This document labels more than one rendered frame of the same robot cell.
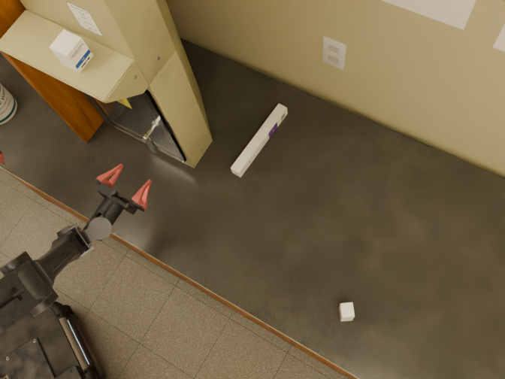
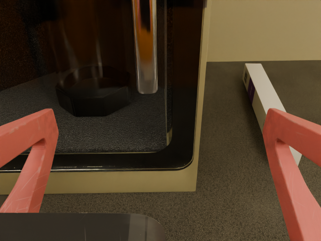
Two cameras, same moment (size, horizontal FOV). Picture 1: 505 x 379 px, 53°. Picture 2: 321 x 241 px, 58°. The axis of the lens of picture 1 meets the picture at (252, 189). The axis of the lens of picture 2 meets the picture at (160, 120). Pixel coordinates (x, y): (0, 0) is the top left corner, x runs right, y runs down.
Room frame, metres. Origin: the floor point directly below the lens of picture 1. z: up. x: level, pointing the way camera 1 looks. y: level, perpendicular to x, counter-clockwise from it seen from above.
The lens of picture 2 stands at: (0.59, 0.36, 1.23)
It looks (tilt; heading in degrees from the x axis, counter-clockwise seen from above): 35 degrees down; 313
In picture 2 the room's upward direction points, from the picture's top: 1 degrees counter-clockwise
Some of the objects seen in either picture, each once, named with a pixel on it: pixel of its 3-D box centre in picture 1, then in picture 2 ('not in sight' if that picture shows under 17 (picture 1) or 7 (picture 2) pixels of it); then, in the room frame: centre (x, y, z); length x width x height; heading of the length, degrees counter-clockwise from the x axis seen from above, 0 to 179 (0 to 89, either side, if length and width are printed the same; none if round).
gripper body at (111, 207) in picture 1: (110, 208); not in sight; (0.58, 0.37, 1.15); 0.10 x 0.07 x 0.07; 43
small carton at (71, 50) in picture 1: (71, 51); not in sight; (0.77, 0.28, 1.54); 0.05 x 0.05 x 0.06; 44
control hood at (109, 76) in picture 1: (72, 65); not in sight; (0.80, 0.31, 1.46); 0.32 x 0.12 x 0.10; 44
